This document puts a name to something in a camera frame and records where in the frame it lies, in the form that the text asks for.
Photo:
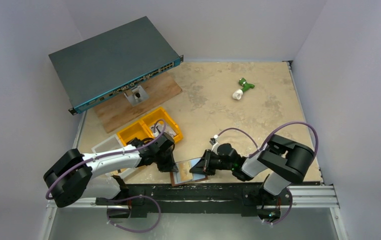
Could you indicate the yellow bin with black cards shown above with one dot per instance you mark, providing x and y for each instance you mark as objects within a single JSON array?
[{"x": 138, "y": 129}]

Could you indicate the white bin with gold cards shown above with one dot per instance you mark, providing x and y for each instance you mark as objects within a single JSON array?
[{"x": 110, "y": 144}]

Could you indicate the green and white plastic fitting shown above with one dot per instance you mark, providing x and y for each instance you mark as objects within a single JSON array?
[{"x": 245, "y": 86}]

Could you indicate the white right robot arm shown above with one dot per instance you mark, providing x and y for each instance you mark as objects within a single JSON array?
[{"x": 288, "y": 160}]

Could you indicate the yellow bin with silver cards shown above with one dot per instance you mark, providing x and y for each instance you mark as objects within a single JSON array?
[{"x": 158, "y": 119}]

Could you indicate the grey network switch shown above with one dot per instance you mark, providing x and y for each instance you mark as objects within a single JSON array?
[{"x": 113, "y": 62}]

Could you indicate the plywood board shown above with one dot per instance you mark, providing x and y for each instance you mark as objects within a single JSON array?
[{"x": 126, "y": 107}]

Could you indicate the brown leather card holder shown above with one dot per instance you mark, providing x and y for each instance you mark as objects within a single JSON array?
[{"x": 196, "y": 177}]

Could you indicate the black metal base rail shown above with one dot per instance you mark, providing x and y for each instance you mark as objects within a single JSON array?
[{"x": 245, "y": 199}]

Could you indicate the grey metal bracket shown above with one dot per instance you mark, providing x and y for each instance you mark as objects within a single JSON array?
[{"x": 136, "y": 95}]

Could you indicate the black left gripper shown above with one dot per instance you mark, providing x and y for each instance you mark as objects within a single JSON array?
[{"x": 165, "y": 162}]

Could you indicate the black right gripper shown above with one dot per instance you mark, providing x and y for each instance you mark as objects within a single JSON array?
[{"x": 206, "y": 162}]

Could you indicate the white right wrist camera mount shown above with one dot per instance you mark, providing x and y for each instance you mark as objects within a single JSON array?
[{"x": 214, "y": 142}]

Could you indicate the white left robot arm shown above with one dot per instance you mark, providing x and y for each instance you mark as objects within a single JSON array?
[{"x": 72, "y": 176}]

